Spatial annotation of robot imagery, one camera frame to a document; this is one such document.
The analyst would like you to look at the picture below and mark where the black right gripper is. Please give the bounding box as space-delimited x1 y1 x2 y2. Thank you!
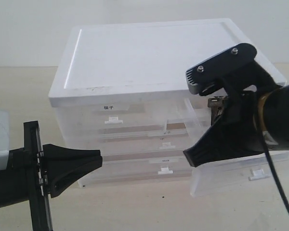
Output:
183 62 289 167

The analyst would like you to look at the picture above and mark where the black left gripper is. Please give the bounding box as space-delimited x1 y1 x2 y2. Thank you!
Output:
0 121 103 231

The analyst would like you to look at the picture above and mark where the key bunch with blue tag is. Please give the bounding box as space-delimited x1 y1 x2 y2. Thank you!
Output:
208 96 228 126

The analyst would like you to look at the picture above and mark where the bottom wide clear drawer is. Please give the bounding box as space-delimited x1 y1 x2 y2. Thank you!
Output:
78 156 192 188

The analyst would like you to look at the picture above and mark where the wide clear drawer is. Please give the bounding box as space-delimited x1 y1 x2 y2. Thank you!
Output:
97 130 191 155
78 156 192 188

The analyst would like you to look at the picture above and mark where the middle wide clear drawer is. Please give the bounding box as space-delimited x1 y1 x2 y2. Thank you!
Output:
97 130 191 155

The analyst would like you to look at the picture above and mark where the translucent plastic drawer cabinet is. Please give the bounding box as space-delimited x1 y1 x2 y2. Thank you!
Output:
48 18 287 188

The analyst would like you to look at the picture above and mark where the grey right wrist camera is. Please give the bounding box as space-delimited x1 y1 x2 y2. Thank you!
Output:
185 43 257 96

